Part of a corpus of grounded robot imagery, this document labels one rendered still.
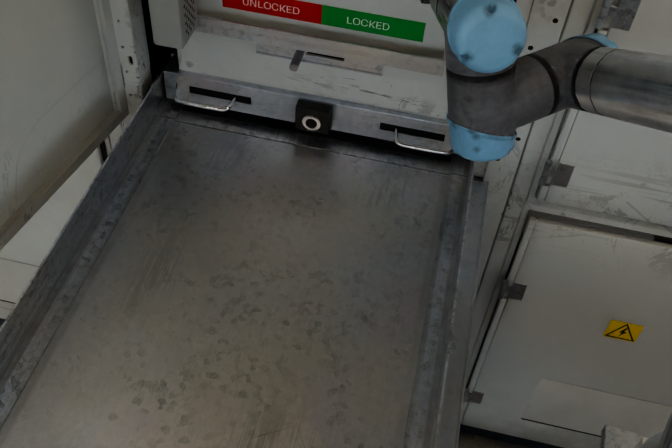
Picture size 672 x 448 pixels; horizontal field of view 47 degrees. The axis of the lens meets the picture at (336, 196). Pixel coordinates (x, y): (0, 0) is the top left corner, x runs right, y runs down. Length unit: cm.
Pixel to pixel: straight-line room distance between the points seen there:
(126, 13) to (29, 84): 19
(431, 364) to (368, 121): 45
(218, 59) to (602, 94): 69
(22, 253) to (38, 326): 75
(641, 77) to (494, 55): 15
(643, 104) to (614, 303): 74
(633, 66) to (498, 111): 14
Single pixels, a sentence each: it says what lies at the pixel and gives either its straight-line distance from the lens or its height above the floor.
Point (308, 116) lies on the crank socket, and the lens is 130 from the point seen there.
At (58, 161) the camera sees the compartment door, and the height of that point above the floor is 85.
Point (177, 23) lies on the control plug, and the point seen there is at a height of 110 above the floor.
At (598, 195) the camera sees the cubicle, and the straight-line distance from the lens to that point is 131.
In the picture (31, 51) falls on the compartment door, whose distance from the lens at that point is 121.
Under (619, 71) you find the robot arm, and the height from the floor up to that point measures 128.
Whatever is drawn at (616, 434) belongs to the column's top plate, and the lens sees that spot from 122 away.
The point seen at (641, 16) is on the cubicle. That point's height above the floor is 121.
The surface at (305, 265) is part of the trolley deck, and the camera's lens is 116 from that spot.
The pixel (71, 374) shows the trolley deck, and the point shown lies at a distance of 109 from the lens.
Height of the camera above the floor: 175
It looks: 46 degrees down
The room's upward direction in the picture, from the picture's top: 5 degrees clockwise
